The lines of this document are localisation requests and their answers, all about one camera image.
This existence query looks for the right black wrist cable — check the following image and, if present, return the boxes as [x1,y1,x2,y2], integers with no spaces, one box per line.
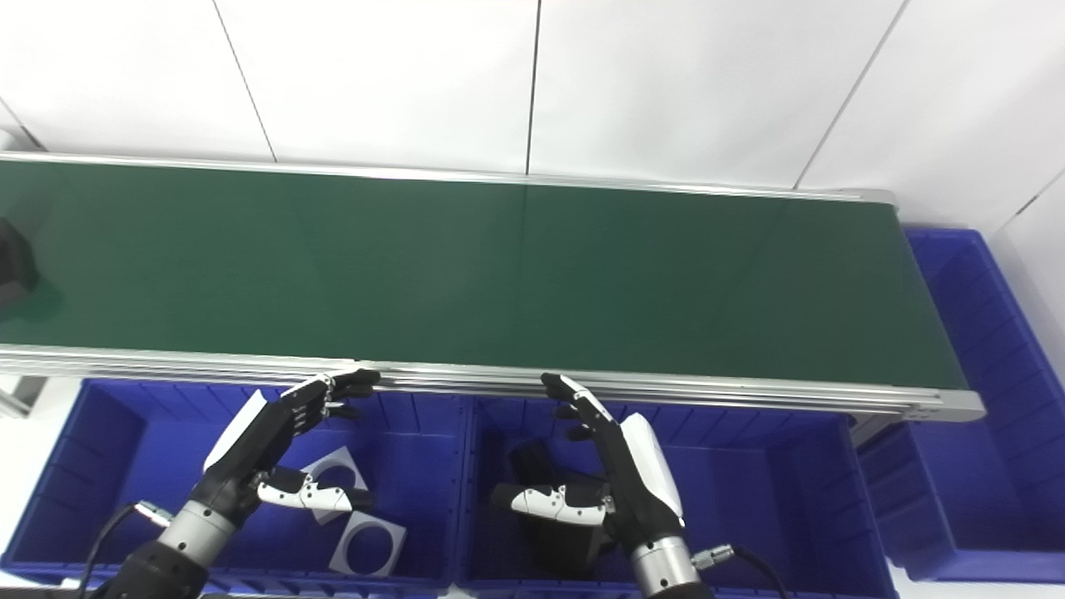
[691,542,790,599]

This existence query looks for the green conveyor belt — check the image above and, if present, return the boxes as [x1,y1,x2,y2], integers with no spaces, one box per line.
[0,151,987,423]
[0,160,970,390]

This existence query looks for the black cylinder block part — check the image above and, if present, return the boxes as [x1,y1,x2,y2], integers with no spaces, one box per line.
[508,439,621,579]
[0,218,40,310]

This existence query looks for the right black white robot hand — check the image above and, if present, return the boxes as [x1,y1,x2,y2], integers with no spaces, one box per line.
[491,374,685,548]

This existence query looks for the aluminium conveyor leg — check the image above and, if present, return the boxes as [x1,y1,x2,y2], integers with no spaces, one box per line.
[0,376,49,418]
[849,416,912,454]

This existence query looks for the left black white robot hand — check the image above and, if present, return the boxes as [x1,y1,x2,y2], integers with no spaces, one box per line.
[190,369,382,523]

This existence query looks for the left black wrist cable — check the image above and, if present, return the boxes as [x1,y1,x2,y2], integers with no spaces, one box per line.
[77,499,174,599]

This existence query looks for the grey square plate with hole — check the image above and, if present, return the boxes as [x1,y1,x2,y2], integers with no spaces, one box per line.
[329,510,409,579]
[300,447,369,527]

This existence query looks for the blue plastic bin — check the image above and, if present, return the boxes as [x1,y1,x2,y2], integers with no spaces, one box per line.
[0,379,467,596]
[857,229,1065,583]
[453,395,899,599]

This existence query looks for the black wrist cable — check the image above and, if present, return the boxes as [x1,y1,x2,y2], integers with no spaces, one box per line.
[691,542,790,599]
[77,499,174,599]

